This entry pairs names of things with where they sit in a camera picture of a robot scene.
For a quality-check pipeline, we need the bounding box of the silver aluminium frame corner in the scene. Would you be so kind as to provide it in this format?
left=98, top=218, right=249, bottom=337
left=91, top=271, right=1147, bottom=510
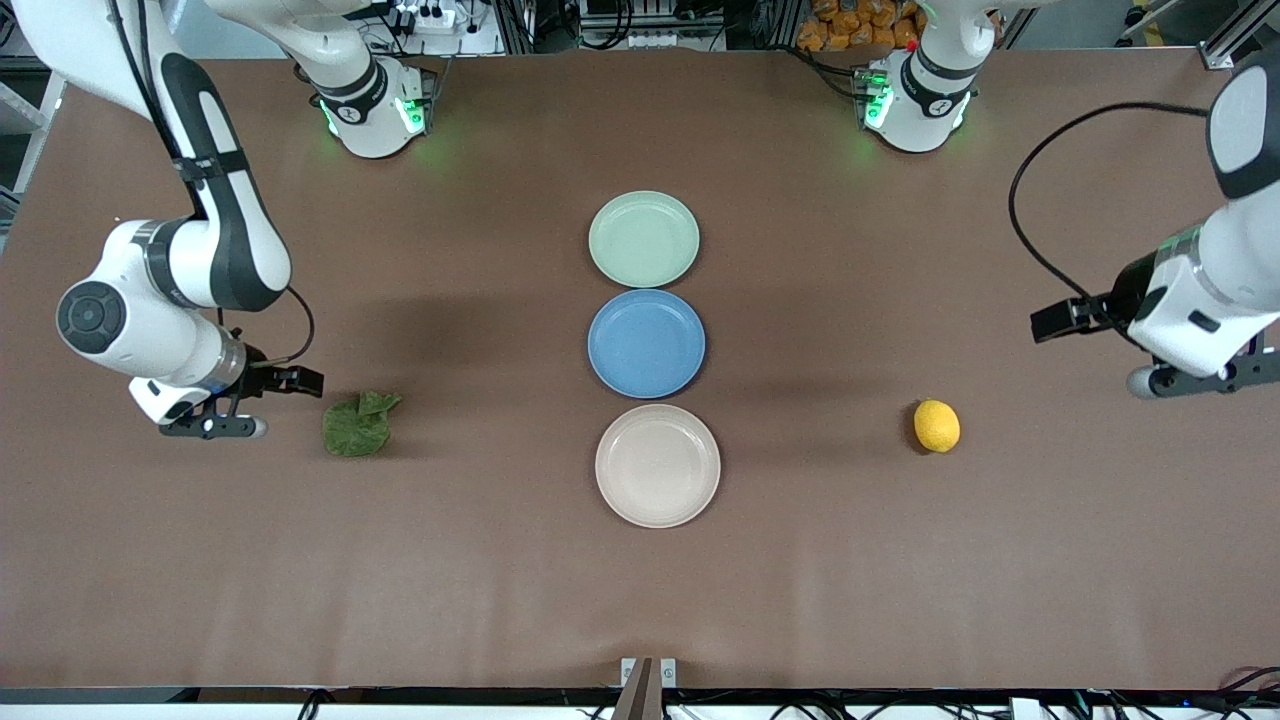
left=1200, top=0, right=1280, bottom=71

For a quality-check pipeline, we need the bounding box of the green lettuce leaf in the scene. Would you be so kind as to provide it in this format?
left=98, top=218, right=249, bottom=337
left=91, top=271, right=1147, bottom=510
left=322, top=390, right=403, bottom=459

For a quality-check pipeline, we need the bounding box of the black base cable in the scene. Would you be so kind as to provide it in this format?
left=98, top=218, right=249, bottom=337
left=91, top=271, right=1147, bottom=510
left=795, top=45, right=867, bottom=101

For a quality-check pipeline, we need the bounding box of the bag of orange snacks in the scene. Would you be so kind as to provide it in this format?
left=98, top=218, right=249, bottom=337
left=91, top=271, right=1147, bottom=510
left=797, top=0, right=923, bottom=51

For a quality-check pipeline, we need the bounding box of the blue plate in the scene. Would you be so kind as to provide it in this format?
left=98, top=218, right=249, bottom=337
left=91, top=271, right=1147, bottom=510
left=587, top=289, right=707, bottom=400

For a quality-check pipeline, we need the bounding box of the yellow lemon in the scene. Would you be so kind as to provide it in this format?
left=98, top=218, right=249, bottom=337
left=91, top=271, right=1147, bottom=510
left=913, top=399, right=962, bottom=454

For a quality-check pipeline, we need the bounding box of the grey metal table bracket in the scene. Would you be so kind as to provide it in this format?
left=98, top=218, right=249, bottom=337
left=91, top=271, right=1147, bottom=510
left=620, top=657, right=678, bottom=690

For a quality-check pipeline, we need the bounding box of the white power strip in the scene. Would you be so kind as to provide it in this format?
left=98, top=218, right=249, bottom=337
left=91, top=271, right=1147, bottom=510
left=395, top=0, right=464, bottom=32

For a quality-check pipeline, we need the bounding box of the silver aluminium frame rail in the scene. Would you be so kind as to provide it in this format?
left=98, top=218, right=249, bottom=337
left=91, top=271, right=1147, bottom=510
left=0, top=55, right=69, bottom=241

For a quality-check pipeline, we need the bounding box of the pale green plate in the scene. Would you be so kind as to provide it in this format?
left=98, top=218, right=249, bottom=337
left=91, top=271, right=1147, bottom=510
left=588, top=190, right=701, bottom=289

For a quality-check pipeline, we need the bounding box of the beige plate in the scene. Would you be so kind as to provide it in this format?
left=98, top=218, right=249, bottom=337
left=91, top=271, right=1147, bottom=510
left=595, top=403, right=722, bottom=529

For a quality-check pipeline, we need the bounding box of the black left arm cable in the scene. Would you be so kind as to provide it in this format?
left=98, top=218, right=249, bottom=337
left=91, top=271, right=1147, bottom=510
left=1008, top=100, right=1213, bottom=347

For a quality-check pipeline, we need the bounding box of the brown wooden post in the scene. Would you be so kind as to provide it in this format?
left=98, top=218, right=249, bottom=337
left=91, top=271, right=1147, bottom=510
left=612, top=657, right=663, bottom=720

